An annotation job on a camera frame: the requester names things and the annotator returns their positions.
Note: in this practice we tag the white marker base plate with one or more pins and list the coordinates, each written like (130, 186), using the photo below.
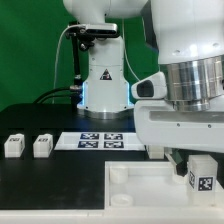
(99, 141)

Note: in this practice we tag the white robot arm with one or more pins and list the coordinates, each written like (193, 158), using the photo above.
(182, 105)

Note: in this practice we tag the white square table top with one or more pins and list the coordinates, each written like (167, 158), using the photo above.
(157, 185)

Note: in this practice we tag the white obstacle fence bar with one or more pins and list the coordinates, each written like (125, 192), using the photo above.
(73, 217)

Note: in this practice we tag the black camera mount with cables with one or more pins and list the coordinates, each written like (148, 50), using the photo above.
(82, 37)

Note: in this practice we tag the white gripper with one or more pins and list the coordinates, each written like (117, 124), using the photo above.
(158, 124)

